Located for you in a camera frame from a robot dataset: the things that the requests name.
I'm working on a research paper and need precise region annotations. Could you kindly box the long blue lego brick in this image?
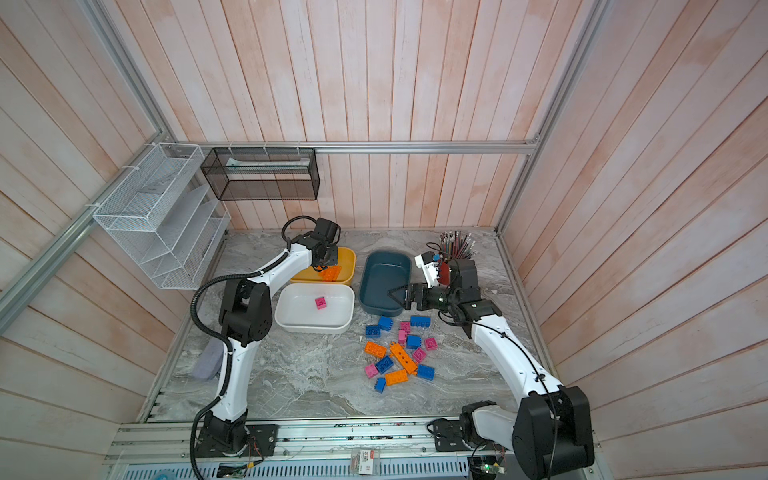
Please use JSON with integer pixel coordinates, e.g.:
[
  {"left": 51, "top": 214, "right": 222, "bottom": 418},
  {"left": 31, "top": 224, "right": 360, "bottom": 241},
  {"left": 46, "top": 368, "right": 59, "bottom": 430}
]
[{"left": 410, "top": 316, "right": 431, "bottom": 328}]

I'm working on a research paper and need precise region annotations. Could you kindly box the orange lego brick hollow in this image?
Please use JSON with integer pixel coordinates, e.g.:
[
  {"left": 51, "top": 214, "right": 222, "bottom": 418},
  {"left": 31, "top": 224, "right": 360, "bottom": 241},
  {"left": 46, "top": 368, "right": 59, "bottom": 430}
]
[{"left": 364, "top": 341, "right": 387, "bottom": 360}]

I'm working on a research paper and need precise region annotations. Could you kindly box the white plastic bin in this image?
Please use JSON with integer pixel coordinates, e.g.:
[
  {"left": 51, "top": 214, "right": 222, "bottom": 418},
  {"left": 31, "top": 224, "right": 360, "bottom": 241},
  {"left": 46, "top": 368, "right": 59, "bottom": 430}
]
[{"left": 274, "top": 283, "right": 355, "bottom": 335}]

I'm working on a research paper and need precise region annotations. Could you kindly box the light pink lego brick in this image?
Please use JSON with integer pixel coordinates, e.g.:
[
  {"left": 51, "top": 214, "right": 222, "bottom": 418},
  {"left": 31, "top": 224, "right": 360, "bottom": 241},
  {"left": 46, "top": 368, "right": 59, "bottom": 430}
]
[{"left": 364, "top": 364, "right": 379, "bottom": 379}]

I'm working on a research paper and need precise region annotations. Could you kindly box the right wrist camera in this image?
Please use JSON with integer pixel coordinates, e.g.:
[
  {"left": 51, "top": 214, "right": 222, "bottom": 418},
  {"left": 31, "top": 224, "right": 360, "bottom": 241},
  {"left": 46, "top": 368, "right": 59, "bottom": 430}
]
[{"left": 414, "top": 251, "right": 441, "bottom": 288}]

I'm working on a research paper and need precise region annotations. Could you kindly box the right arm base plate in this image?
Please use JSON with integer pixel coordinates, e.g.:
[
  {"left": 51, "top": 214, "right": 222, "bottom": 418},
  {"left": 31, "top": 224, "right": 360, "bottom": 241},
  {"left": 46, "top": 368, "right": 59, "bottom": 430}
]
[{"left": 426, "top": 418, "right": 478, "bottom": 452}]

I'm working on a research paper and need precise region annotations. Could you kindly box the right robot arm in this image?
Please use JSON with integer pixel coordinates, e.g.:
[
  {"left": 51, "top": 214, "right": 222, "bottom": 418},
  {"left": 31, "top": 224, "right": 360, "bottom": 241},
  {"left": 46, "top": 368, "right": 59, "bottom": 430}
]
[{"left": 388, "top": 253, "right": 595, "bottom": 479}]

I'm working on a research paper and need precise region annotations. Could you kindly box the blue lego brick upright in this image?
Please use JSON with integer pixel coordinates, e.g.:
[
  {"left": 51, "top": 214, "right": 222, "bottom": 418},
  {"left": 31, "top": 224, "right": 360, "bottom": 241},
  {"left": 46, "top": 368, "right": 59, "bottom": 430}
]
[{"left": 378, "top": 316, "right": 393, "bottom": 331}]

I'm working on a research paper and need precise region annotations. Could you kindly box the black mesh wall basket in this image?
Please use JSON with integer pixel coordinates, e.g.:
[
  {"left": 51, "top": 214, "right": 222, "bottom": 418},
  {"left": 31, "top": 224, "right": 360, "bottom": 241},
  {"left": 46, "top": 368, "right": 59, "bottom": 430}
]
[{"left": 201, "top": 146, "right": 321, "bottom": 201}]

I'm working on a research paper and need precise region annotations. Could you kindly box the orange lego brick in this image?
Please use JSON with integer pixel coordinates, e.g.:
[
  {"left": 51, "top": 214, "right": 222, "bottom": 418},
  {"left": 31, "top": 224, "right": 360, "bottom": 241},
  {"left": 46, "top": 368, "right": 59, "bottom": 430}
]
[
  {"left": 319, "top": 265, "right": 342, "bottom": 282},
  {"left": 384, "top": 370, "right": 408, "bottom": 386}
]

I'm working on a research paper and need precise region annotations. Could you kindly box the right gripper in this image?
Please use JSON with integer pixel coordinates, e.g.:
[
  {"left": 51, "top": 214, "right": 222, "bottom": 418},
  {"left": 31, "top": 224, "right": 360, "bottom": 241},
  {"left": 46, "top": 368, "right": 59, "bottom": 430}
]
[{"left": 390, "top": 281, "right": 459, "bottom": 313}]

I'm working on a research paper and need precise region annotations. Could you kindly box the white wire mesh shelf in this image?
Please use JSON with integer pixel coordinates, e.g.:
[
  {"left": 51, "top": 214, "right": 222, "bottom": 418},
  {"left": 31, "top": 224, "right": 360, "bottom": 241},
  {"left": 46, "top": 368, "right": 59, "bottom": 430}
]
[{"left": 94, "top": 143, "right": 230, "bottom": 290}]

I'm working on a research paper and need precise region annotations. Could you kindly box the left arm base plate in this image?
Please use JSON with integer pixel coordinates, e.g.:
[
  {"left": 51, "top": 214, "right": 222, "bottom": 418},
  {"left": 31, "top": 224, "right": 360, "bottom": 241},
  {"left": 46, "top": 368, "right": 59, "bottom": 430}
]
[{"left": 194, "top": 424, "right": 279, "bottom": 458}]

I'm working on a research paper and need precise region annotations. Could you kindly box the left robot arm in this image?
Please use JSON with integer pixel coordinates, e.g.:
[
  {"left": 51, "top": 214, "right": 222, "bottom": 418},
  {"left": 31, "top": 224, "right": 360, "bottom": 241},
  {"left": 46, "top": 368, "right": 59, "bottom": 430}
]
[{"left": 190, "top": 215, "right": 340, "bottom": 456}]

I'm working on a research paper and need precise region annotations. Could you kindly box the red pencil cup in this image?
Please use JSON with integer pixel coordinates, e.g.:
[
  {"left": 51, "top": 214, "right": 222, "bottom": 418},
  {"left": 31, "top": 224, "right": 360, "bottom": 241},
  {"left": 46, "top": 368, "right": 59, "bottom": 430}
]
[{"left": 438, "top": 261, "right": 451, "bottom": 286}]

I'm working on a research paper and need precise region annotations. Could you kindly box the long orange lego plate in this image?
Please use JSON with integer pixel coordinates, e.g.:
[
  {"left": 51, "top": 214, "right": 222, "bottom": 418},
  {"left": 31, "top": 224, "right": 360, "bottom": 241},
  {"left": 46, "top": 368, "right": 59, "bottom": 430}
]
[{"left": 389, "top": 343, "right": 418, "bottom": 375}]

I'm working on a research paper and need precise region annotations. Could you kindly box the bundle of coloured pencils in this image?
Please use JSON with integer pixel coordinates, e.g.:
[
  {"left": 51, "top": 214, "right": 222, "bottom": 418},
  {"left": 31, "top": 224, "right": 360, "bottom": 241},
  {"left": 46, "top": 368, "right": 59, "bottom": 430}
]
[{"left": 438, "top": 230, "right": 475, "bottom": 260}]

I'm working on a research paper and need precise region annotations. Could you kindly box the teal plastic bin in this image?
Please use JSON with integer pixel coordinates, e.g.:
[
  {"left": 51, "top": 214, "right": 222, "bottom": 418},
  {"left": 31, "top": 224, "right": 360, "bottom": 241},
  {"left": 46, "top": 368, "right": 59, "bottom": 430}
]
[{"left": 359, "top": 250, "right": 411, "bottom": 318}]

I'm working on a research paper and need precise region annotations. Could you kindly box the yellow plastic bin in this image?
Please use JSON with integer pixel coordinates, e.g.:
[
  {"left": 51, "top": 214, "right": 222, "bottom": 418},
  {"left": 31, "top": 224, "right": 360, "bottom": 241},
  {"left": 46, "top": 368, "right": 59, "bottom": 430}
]
[{"left": 291, "top": 247, "right": 356, "bottom": 285}]

